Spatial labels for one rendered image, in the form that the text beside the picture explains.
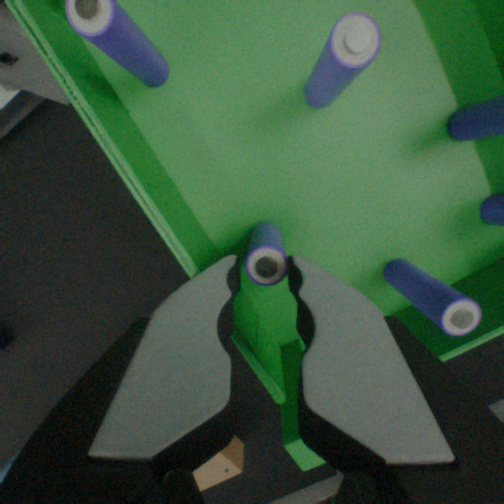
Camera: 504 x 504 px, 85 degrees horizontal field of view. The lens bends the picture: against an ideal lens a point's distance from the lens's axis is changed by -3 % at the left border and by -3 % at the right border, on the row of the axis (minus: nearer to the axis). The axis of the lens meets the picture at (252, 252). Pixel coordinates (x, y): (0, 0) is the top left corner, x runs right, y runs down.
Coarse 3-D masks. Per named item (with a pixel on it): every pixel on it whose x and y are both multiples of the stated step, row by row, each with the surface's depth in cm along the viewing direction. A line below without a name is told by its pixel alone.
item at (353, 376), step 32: (288, 256) 13; (320, 288) 9; (352, 288) 9; (320, 320) 8; (352, 320) 8; (384, 320) 8; (320, 352) 7; (352, 352) 7; (384, 352) 7; (320, 384) 6; (352, 384) 6; (384, 384) 6; (416, 384) 6; (320, 416) 6; (352, 416) 6; (384, 416) 6; (416, 416) 6; (320, 448) 6; (352, 448) 5; (384, 448) 5; (416, 448) 5; (448, 448) 5
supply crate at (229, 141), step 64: (64, 0) 15; (128, 0) 15; (192, 0) 15; (256, 0) 15; (320, 0) 14; (384, 0) 14; (448, 0) 14; (64, 64) 11; (192, 64) 16; (256, 64) 15; (384, 64) 15; (448, 64) 15; (128, 128) 15; (192, 128) 16; (256, 128) 16; (320, 128) 16; (384, 128) 16; (448, 128) 16; (192, 192) 17; (256, 192) 17; (320, 192) 17; (384, 192) 17; (448, 192) 17; (192, 256) 13; (320, 256) 18; (384, 256) 18; (448, 256) 18; (256, 320) 18
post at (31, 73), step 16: (0, 16) 37; (0, 32) 37; (16, 32) 39; (16, 48) 41; (32, 48) 43; (16, 64) 44; (32, 64) 46; (0, 80) 44; (16, 80) 46; (32, 80) 49; (48, 80) 51; (48, 96) 55; (64, 96) 58
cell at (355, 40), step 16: (352, 16) 9; (368, 16) 9; (336, 32) 10; (352, 32) 9; (368, 32) 9; (336, 48) 10; (352, 48) 9; (368, 48) 10; (320, 64) 11; (336, 64) 10; (352, 64) 10; (368, 64) 10; (320, 80) 12; (336, 80) 11; (352, 80) 11; (320, 96) 14; (336, 96) 14
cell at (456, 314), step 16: (384, 272) 18; (400, 272) 16; (416, 272) 15; (400, 288) 16; (416, 288) 14; (432, 288) 13; (448, 288) 13; (416, 304) 14; (432, 304) 13; (448, 304) 12; (464, 304) 12; (432, 320) 13; (448, 320) 12; (464, 320) 12
